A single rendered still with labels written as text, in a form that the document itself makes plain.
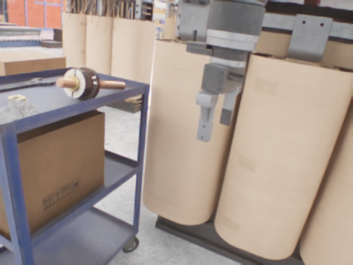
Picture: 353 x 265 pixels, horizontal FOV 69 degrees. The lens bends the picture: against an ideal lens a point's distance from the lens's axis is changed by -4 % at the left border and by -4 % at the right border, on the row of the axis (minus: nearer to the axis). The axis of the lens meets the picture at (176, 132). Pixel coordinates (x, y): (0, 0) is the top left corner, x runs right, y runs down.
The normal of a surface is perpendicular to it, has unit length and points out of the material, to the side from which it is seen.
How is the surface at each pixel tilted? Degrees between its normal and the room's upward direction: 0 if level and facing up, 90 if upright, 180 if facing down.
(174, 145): 90
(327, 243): 90
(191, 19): 90
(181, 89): 90
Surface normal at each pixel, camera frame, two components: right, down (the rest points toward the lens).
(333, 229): -0.88, 0.08
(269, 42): -0.43, 0.29
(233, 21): -0.18, 0.35
